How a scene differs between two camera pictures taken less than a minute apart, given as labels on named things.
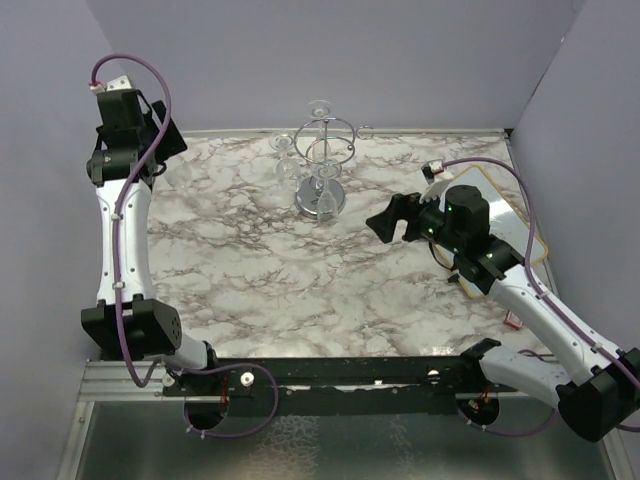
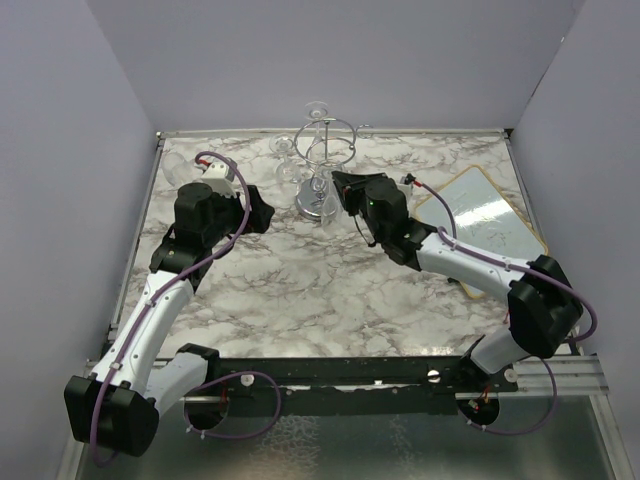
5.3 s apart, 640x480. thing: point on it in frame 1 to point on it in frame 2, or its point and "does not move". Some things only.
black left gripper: (169, 143) to (260, 213)
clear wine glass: (287, 170) does not move
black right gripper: (406, 207) to (357, 186)
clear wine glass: (178, 174) does not move
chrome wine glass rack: (325, 143) does not move
